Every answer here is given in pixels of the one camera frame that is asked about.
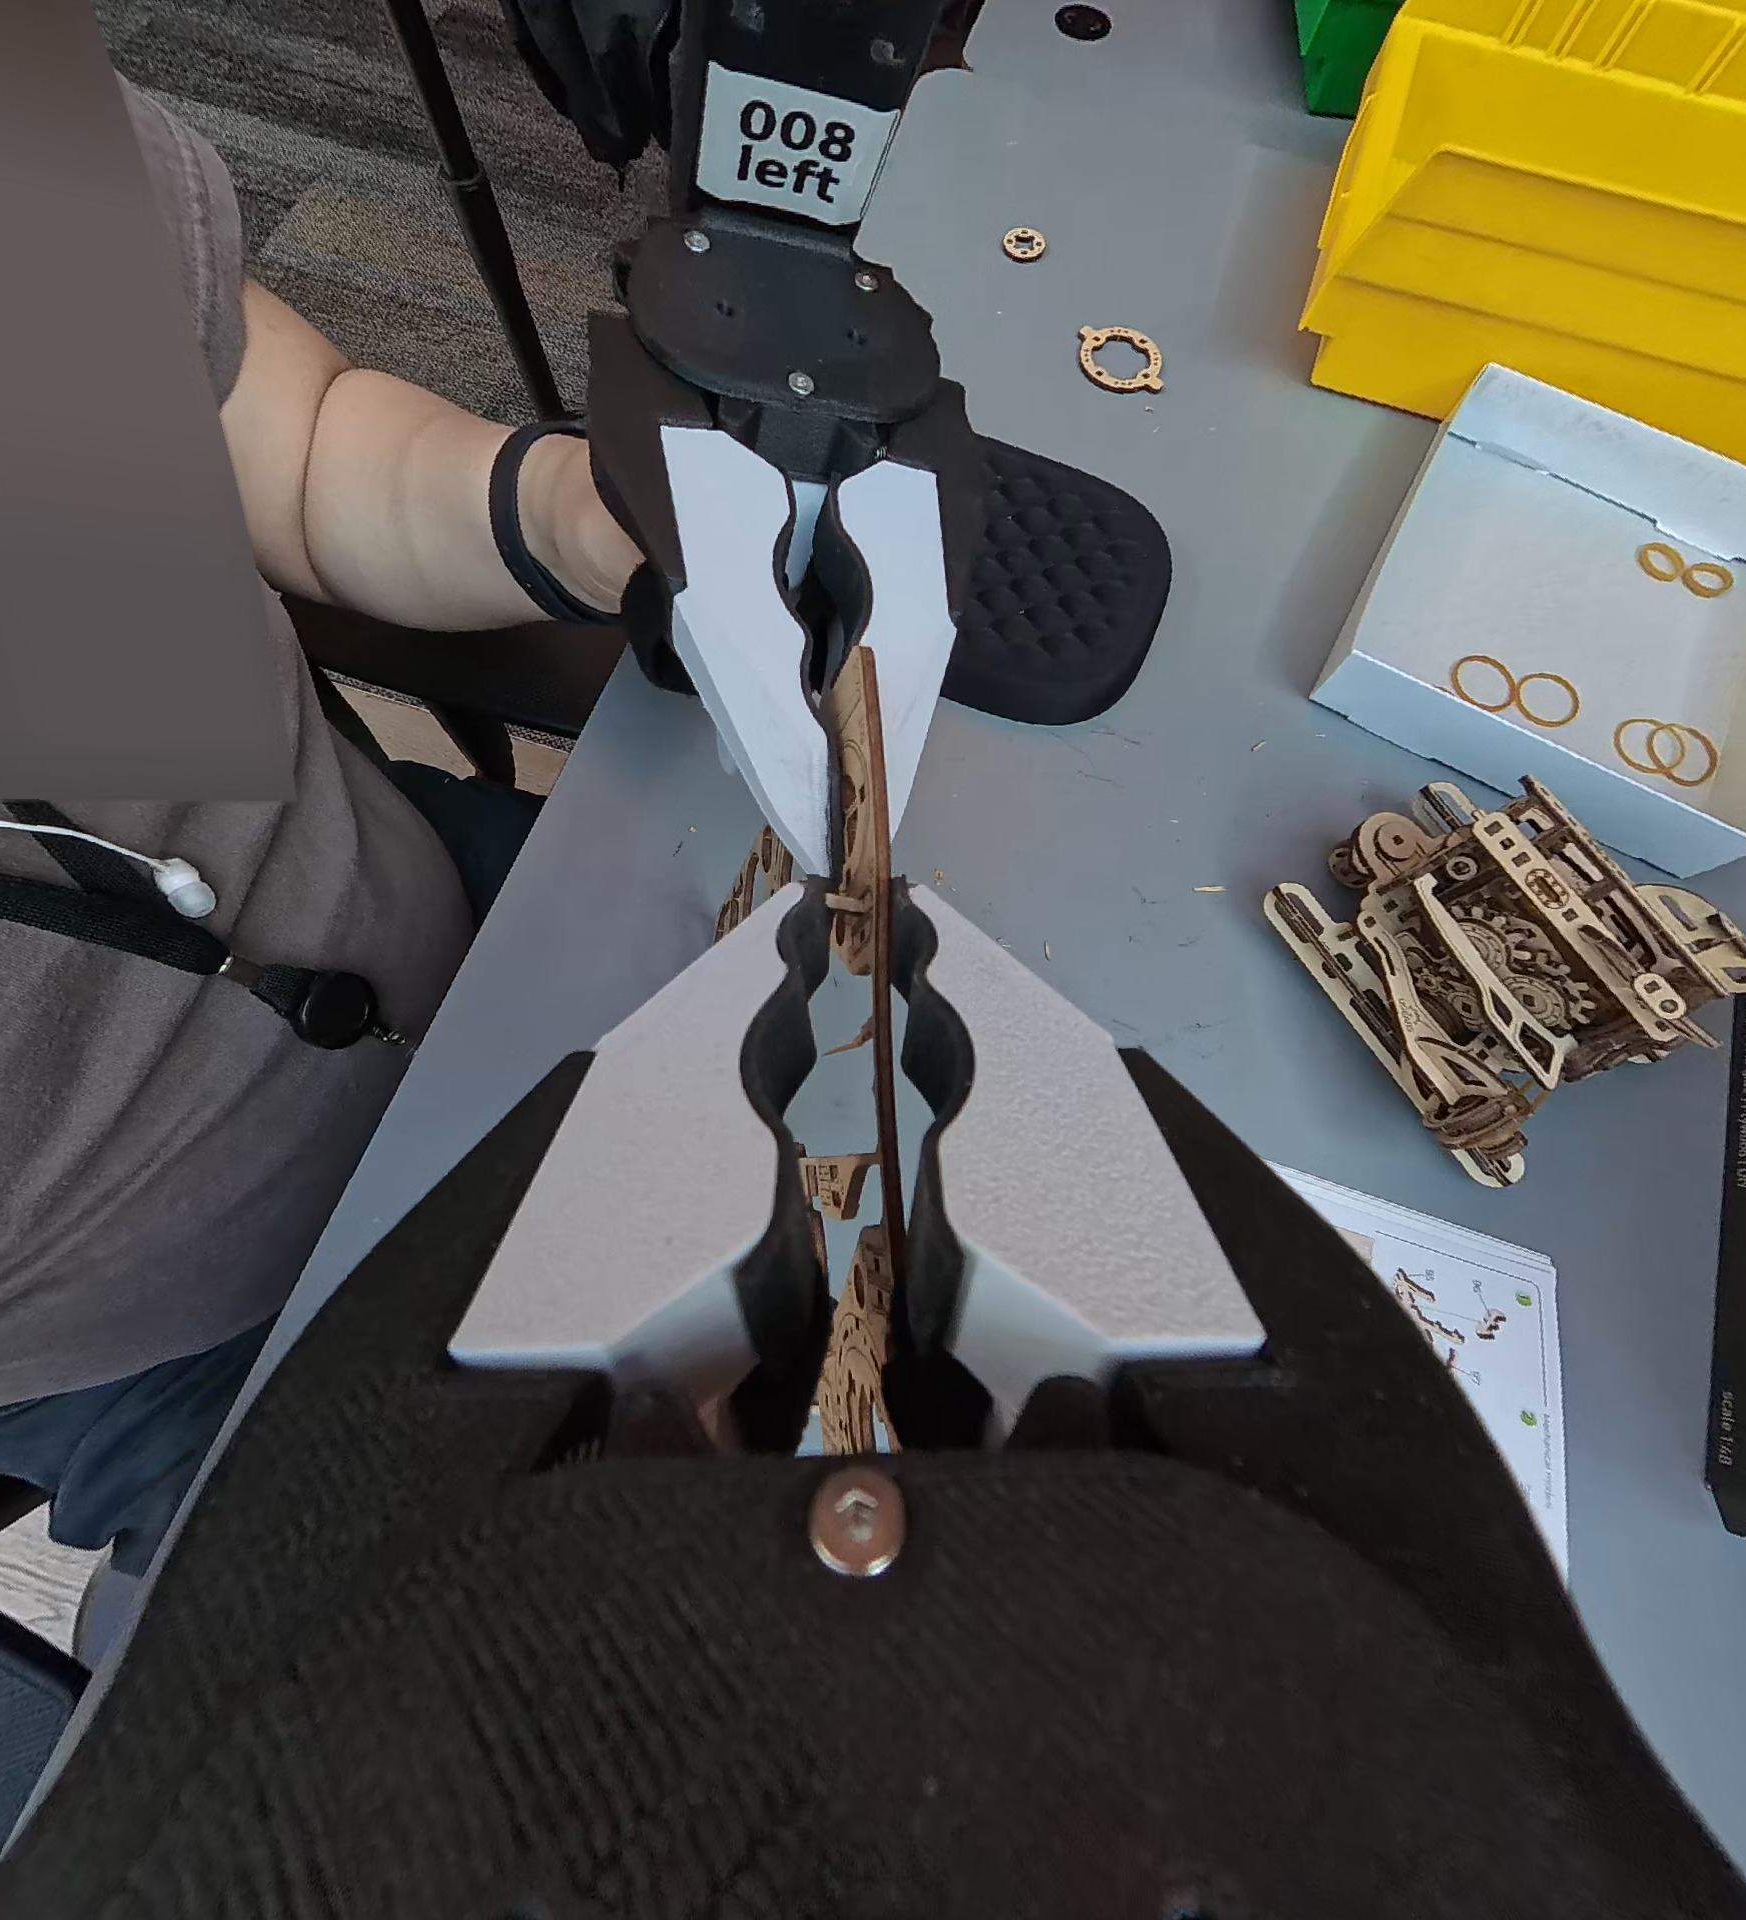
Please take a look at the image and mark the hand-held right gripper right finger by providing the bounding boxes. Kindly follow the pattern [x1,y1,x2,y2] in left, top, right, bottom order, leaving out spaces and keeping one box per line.
[895,884,1274,1455]

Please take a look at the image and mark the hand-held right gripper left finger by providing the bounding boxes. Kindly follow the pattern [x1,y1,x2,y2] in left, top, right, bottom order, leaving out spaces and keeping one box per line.
[445,884,838,1455]

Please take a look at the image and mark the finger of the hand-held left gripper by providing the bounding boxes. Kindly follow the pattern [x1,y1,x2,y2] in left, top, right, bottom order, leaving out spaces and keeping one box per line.
[821,447,961,788]
[660,426,835,877]

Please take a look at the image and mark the laser-cut plywood parts sheet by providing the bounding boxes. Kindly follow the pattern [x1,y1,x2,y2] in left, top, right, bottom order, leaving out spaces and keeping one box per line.
[712,646,917,1460]

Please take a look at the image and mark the person's left forearm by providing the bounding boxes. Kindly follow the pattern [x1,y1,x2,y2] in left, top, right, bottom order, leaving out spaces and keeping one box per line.
[220,276,618,632]

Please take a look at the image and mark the assembled wooden submarine model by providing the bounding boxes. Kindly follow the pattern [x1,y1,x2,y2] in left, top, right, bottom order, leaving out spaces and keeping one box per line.
[1264,775,1746,1188]

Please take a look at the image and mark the person's left hand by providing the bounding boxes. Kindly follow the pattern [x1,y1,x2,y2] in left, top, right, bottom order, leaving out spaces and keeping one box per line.
[532,440,652,619]

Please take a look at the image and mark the black padded wrist rest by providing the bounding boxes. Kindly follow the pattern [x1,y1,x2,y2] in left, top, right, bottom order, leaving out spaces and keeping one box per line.
[944,432,1175,729]

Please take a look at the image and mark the black wristband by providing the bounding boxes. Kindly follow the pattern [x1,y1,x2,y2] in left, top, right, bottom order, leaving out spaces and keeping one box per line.
[487,423,625,626]

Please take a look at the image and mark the black tripod pole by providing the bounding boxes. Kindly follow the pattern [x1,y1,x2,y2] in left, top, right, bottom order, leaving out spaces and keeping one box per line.
[389,0,584,426]

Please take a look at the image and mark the black badge reel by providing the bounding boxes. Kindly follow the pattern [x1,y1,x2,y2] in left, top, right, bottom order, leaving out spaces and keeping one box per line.
[289,974,410,1053]

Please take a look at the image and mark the white instruction booklet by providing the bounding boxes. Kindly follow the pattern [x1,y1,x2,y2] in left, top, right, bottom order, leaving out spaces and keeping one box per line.
[1264,1165,1573,1585]

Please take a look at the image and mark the person's leg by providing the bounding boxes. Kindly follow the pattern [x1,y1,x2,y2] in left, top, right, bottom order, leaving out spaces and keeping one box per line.
[0,1317,282,1585]

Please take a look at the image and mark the group of tan rubber bands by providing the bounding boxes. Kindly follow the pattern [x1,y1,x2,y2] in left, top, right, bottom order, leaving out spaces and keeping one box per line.
[1447,542,1740,793]

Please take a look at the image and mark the white cardboard box tray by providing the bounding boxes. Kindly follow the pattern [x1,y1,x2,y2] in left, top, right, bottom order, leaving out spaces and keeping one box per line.
[1308,365,1746,880]

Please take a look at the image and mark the green plastic bin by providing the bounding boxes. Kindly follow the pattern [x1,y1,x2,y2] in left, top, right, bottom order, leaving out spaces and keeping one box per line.
[1298,0,1409,120]

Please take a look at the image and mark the nested yellow plastic bins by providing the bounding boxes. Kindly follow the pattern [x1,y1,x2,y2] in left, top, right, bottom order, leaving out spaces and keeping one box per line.
[1295,0,1746,456]

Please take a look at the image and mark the small wooden ring part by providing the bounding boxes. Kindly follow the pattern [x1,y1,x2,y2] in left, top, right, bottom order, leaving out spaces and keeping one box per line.
[1075,322,1166,395]

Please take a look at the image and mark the white earbud cable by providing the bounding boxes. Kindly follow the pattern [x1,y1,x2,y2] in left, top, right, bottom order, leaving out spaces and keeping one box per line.
[0,797,220,918]

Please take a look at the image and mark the black lanyard strap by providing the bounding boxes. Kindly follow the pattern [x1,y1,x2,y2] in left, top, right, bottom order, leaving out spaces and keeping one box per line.
[0,805,320,1022]

